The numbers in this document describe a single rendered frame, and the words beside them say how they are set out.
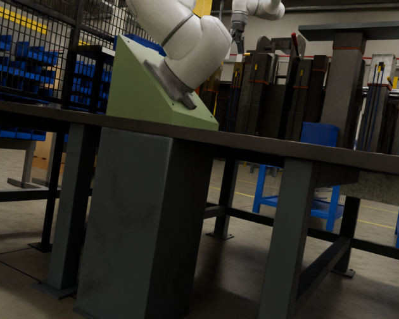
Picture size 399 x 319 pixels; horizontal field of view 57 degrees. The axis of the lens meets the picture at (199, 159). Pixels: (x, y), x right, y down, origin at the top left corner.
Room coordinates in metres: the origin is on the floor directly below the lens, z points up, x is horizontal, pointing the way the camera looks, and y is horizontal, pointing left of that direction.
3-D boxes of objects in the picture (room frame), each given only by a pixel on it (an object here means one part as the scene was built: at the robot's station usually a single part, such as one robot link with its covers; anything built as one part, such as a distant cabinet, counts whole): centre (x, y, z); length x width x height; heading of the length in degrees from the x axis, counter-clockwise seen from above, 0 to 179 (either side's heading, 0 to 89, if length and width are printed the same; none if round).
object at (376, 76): (1.48, -0.66, 0.90); 0.13 x 0.08 x 0.41; 146
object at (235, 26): (2.07, -0.09, 1.29); 0.08 x 0.07 x 0.09; 146
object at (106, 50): (2.14, 0.38, 1.01); 0.90 x 0.22 x 0.03; 146
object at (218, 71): (1.92, 0.01, 0.87); 0.10 x 0.07 x 0.35; 146
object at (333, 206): (4.09, -1.27, 0.47); 1.20 x 0.80 x 0.95; 150
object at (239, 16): (2.07, -0.09, 1.37); 0.09 x 0.09 x 0.06
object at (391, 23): (1.40, -0.49, 1.16); 0.37 x 0.14 x 0.02; 56
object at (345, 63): (1.40, -0.49, 0.92); 0.10 x 0.08 x 0.45; 56
